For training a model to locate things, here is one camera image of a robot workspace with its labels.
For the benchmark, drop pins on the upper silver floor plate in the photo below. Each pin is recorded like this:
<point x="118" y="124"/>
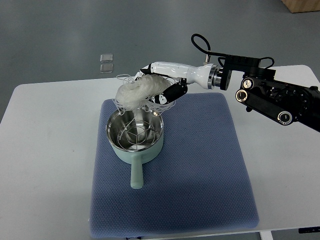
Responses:
<point x="106" y="57"/>

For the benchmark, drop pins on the wooden box corner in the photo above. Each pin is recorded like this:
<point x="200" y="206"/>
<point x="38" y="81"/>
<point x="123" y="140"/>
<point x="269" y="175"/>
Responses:
<point x="302" y="6"/>

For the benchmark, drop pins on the blue quilted mat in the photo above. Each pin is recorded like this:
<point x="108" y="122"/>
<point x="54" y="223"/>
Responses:
<point x="199" y="180"/>

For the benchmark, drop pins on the wire steamer rack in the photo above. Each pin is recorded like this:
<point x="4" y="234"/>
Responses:
<point x="136" y="137"/>

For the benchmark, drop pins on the mint green steel pot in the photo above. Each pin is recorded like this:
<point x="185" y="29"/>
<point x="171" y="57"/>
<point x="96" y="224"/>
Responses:
<point x="136" y="158"/>

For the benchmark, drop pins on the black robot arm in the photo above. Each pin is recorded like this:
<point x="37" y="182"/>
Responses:
<point x="279" y="101"/>

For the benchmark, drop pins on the white vermicelli bundle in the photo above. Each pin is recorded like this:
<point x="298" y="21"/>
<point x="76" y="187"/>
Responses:
<point x="140" y="93"/>

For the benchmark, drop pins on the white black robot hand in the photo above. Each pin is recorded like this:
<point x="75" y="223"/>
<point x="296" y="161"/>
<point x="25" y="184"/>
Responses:
<point x="207" y="76"/>

